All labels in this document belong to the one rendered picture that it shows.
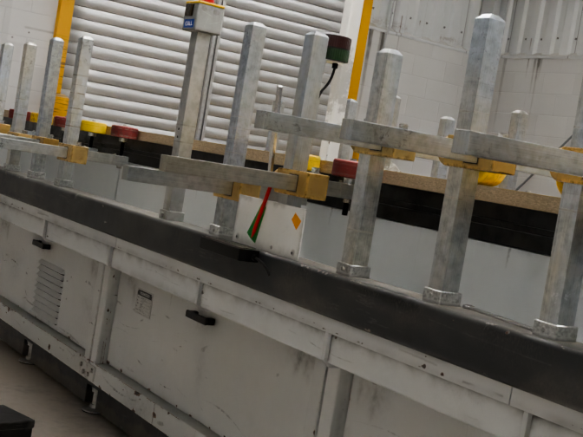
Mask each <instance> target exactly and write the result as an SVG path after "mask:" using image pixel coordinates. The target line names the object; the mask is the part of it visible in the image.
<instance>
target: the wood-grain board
mask: <svg viewBox="0 0 583 437"><path fill-rule="evenodd" d="M105 134H107V135H110V134H111V127H110V126H107V128H106V133H105ZM137 140H142V141H146V142H152V143H157V144H161V145H167V146H173V144H174V136H169V135H164V134H153V133H148V132H142V131H138V136H137ZM192 150H196V151H201V152H207V153H216V154H221V155H225V150H226V145H224V144H219V143H213V142H207V141H202V140H193V149H192ZM269 153H270V152H268V151H263V150H257V149H251V148H247V151H246V160H255V161H260V162H265V163H268V162H269ZM284 159H285V154H284V153H275V158H274V164H275V165H281V166H283V165H284ZM332 165H333V161H328V160H320V165H319V168H320V172H321V173H329V174H331V170H332ZM382 183H384V184H389V185H393V186H403V187H408V188H413V189H418V190H423V191H428V192H437V193H442V194H444V193H445V188H446V184H447V180H446V179H438V178H433V177H427V176H422V175H416V174H410V173H400V172H394V171H389V170H384V171H383V180H382ZM475 199H477V200H482V201H487V202H492V203H497V204H502V205H511V206H516V207H521V208H527V209H531V210H536V211H542V212H551V213H556V214H558V213H559V208H560V199H561V198H559V197H554V196H548V195H542V194H537V193H531V192H521V191H515V190H509V189H504V188H499V187H492V186H483V185H477V188H476V193H475Z"/></svg>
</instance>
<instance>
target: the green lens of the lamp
mask: <svg viewBox="0 0 583 437"><path fill-rule="evenodd" d="M349 56H350V51H347V50H343V49H335V48H329V47H327V52H326V57H325V58H327V59H333V60H339V61H342V62H347V63H348V61H349Z"/></svg>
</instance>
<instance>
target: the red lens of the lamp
mask: <svg viewBox="0 0 583 437"><path fill-rule="evenodd" d="M327 36H328V37H329V41H328V46H333V47H339V48H343V49H348V50H349V51H350V46H351V42H352V39H350V38H347V37H343V36H334V35H327Z"/></svg>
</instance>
